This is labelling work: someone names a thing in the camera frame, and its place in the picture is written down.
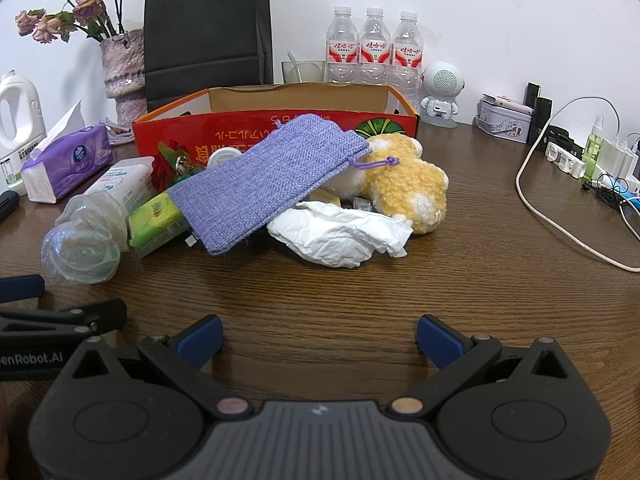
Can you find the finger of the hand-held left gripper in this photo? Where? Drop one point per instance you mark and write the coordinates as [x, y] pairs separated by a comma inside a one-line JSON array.
[[100, 312], [20, 287]]

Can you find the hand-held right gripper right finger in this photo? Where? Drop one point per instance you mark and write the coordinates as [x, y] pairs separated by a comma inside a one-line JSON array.
[[440, 342]]

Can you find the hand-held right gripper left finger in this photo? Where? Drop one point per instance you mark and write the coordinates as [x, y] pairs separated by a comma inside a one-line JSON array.
[[202, 337]]

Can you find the clear plastic bag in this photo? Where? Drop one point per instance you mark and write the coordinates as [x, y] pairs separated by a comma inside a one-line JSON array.
[[85, 245]]

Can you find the green packet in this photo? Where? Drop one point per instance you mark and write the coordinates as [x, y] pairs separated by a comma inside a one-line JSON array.
[[155, 215]]

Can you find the white wet wipes pack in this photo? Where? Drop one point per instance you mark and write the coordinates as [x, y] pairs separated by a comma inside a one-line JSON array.
[[125, 177]]

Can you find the white tissue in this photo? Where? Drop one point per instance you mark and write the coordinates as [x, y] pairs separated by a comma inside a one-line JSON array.
[[340, 235]]

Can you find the yellow plush toy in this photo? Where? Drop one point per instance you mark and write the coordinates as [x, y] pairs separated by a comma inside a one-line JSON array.
[[400, 185]]

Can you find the purple fabric pouch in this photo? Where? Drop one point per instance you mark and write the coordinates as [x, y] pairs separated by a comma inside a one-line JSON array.
[[260, 180]]

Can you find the small round white jar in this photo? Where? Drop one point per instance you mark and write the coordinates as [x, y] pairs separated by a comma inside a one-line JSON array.
[[223, 156]]

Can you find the red cardboard box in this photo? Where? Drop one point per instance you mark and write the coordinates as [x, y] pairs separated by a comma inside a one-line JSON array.
[[235, 132]]

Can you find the dark blue case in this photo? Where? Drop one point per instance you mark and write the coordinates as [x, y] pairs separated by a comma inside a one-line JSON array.
[[7, 205]]

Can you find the white detergent bottle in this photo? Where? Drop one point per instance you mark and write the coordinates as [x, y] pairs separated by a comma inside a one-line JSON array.
[[12, 165]]

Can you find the purple tissue pack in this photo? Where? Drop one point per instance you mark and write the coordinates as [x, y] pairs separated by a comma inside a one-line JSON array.
[[75, 160]]

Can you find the small clear packet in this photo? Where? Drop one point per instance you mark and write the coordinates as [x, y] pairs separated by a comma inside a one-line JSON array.
[[363, 204]]

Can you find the pale yellow block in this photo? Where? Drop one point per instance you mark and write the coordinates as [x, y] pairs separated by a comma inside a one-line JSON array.
[[330, 196]]

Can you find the white clip holder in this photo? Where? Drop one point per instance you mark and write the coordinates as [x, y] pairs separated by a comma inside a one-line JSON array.
[[565, 160]]

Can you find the white tin box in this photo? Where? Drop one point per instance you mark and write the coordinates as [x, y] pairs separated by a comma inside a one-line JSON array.
[[502, 127]]

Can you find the pink mottled vase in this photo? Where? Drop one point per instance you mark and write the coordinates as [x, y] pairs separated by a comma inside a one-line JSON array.
[[122, 70]]

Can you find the green spray bottle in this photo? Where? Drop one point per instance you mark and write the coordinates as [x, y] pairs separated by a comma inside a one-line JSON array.
[[593, 152]]

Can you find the tall black tube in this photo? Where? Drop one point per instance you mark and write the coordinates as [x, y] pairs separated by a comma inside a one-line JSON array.
[[542, 117]]

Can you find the pink white flat case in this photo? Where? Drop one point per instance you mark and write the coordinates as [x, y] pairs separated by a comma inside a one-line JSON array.
[[505, 102]]

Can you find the white charger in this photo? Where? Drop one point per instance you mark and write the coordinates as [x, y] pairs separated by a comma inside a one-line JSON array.
[[617, 157]]

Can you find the white robot speaker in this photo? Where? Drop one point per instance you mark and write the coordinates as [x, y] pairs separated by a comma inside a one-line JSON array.
[[442, 80]]

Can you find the small black tube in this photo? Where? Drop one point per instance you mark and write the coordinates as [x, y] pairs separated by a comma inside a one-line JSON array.
[[532, 94]]

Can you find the clear glass cup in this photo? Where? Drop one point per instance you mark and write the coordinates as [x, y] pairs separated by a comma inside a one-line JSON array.
[[310, 72]]

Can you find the clear spoon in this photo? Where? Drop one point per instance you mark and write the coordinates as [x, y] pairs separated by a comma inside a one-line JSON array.
[[295, 65]]

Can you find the clear water bottle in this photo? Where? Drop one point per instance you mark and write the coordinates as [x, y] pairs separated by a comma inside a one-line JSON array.
[[342, 50], [407, 55], [375, 50]]

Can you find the black paper bag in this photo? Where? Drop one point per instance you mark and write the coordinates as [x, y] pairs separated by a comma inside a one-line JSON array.
[[205, 35]]

